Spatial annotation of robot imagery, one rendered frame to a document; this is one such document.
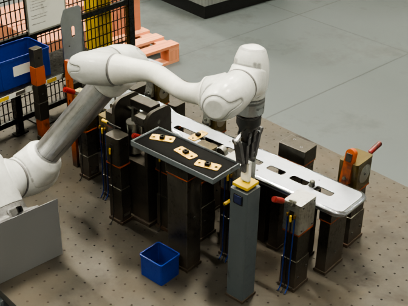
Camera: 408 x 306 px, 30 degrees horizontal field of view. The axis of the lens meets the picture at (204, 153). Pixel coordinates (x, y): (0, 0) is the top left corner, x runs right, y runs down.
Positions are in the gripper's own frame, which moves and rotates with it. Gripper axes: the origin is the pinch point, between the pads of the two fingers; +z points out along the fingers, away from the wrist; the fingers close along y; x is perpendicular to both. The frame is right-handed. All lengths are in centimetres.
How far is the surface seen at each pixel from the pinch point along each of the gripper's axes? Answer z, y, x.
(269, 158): 20.0, 38.5, 18.2
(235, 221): 17.8, -3.5, 0.7
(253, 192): 6.2, -0.4, -3.6
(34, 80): 14, 15, 125
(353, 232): 44, 50, -14
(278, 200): 7.5, 2.9, -11.0
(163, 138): 3.4, 1.7, 36.9
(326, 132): 120, 231, 105
